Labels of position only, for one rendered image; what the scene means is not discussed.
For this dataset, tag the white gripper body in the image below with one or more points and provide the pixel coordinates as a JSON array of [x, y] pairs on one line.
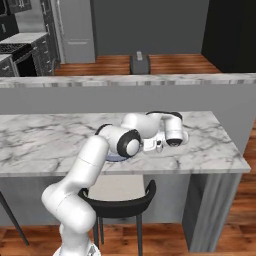
[[150, 146]]

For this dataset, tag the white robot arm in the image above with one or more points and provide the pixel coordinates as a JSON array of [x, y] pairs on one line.
[[83, 173]]

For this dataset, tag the blue-grey plate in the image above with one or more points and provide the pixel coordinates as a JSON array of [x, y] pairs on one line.
[[117, 159]]

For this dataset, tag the black bar stool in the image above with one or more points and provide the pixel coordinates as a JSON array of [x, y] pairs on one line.
[[123, 204]]

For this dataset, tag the grey fridge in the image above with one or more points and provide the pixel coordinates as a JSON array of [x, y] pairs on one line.
[[78, 30]]

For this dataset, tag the black tall cabinet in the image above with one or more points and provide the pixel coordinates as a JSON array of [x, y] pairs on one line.
[[230, 33]]

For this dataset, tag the dark grey cupboard run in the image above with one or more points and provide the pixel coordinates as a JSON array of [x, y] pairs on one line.
[[46, 40]]

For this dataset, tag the black stool leg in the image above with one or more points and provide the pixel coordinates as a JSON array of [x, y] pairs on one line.
[[13, 218]]

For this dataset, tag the black stove with oven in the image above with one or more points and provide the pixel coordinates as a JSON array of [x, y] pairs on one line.
[[20, 56]]

